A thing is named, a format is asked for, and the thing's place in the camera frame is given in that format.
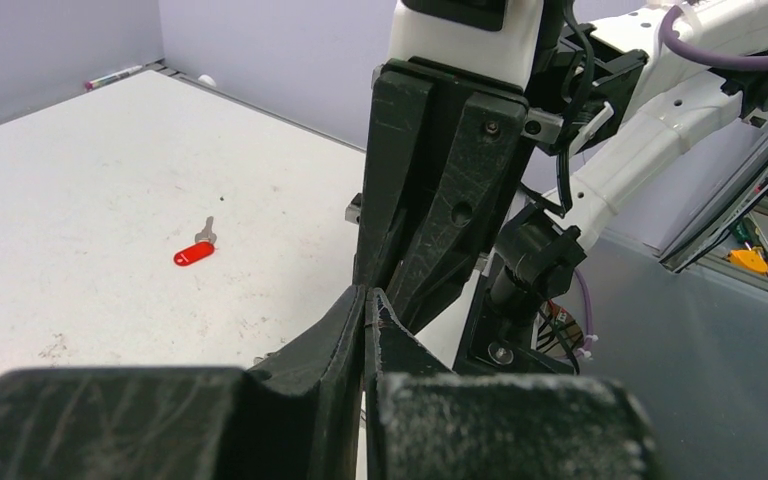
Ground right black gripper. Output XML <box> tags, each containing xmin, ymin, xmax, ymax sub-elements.
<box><xmin>353</xmin><ymin>60</ymin><xmax>536</xmax><ymax>333</ymax></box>

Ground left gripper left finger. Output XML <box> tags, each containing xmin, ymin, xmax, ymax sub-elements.
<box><xmin>0</xmin><ymin>286</ymin><xmax>366</xmax><ymax>479</ymax></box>

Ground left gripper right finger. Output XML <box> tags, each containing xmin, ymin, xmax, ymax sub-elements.
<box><xmin>364</xmin><ymin>288</ymin><xmax>663</xmax><ymax>479</ymax></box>

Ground silver key with red tag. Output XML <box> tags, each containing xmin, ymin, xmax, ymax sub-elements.
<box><xmin>173</xmin><ymin>216</ymin><xmax>217</xmax><ymax>267</ymax></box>

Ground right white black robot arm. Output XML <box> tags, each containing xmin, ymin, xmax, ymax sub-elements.
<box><xmin>353</xmin><ymin>1</ymin><xmax>768</xmax><ymax>374</ymax></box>

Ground marker pen at back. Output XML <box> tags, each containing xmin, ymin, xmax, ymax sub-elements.
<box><xmin>84</xmin><ymin>65</ymin><xmax>144</xmax><ymax>91</ymax></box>

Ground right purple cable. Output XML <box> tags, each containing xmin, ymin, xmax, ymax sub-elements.
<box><xmin>658</xmin><ymin>3</ymin><xmax>768</xmax><ymax>73</ymax></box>

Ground aluminium front frame rail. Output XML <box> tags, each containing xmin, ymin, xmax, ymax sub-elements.
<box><xmin>659</xmin><ymin>121</ymin><xmax>768</xmax><ymax>273</ymax></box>

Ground orange handled tools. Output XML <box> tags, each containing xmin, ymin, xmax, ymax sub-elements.
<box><xmin>727</xmin><ymin>216</ymin><xmax>768</xmax><ymax>277</ymax></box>

